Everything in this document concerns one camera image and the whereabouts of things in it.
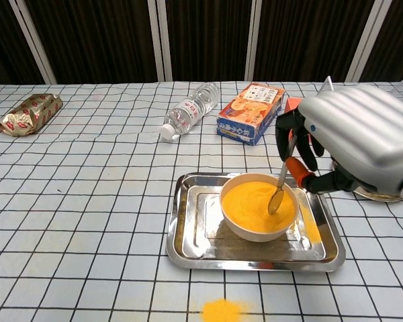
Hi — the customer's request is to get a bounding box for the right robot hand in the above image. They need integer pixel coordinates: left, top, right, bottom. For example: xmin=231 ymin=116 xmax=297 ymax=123
xmin=275 ymin=85 xmax=403 ymax=202

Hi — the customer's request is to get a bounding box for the small metal spoon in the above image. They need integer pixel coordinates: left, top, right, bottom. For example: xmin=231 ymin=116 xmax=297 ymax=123
xmin=267 ymin=133 xmax=297 ymax=216

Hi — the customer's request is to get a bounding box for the bowl of orange powder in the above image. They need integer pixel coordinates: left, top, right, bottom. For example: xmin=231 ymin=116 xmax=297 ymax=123
xmin=219 ymin=172 xmax=300 ymax=243

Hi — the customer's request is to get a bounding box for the rectangular steel tray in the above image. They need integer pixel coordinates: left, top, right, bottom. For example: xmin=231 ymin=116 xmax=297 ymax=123
xmin=165 ymin=172 xmax=347 ymax=272

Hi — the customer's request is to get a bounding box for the white grid-patterned tablecloth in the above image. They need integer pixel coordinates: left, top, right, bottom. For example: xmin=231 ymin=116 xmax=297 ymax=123
xmin=0 ymin=80 xmax=403 ymax=322

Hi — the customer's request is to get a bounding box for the round steel plate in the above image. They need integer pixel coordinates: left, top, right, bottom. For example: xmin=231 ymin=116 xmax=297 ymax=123
xmin=330 ymin=160 xmax=403 ymax=203

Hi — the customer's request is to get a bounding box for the orange blue snack box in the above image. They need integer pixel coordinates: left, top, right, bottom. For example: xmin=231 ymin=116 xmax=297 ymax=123
xmin=216 ymin=83 xmax=285 ymax=146

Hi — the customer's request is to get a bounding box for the clear plastic water bottle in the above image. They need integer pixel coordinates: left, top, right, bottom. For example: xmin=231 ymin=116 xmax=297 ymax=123
xmin=159 ymin=82 xmax=221 ymax=142

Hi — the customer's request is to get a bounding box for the spilled orange powder pile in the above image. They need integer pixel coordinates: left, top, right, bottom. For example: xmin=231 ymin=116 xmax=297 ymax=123
xmin=200 ymin=297 xmax=246 ymax=322

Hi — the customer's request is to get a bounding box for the black folding screen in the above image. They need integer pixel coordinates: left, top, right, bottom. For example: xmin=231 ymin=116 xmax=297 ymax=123
xmin=0 ymin=0 xmax=403 ymax=85

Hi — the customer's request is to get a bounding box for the gold foil snack packet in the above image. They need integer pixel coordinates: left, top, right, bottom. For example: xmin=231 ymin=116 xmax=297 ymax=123
xmin=0 ymin=93 xmax=64 ymax=137

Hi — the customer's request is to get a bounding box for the white wire rack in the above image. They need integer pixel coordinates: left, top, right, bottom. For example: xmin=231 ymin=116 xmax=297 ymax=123
xmin=317 ymin=72 xmax=403 ymax=101

